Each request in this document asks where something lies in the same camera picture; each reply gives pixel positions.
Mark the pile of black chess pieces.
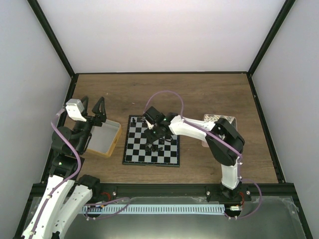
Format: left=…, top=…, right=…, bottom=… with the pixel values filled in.
left=145, top=143, right=163, bottom=152

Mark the light blue cable duct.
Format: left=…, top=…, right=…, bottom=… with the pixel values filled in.
left=80, top=204, right=225, bottom=215

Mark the pink tin box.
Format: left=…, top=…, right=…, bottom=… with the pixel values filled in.
left=201, top=114, right=237, bottom=148

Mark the black frame post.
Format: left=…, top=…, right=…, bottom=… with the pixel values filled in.
left=27, top=0, right=75, bottom=78
left=247, top=0, right=296, bottom=77

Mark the black and silver chessboard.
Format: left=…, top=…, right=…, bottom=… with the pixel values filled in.
left=122, top=115, right=180, bottom=167

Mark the black frame post right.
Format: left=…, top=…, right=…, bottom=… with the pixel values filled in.
left=247, top=0, right=296, bottom=77

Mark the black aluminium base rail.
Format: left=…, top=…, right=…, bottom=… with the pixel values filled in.
left=32, top=183, right=295, bottom=200

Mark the black frame post left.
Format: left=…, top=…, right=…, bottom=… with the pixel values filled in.
left=27, top=0, right=75, bottom=78

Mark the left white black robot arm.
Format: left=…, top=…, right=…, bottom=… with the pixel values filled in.
left=20, top=96, right=107, bottom=239

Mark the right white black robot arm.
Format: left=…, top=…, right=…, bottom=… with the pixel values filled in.
left=143, top=112, right=245, bottom=201

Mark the yellow tin box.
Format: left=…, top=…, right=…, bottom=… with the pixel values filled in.
left=86, top=119, right=122, bottom=158

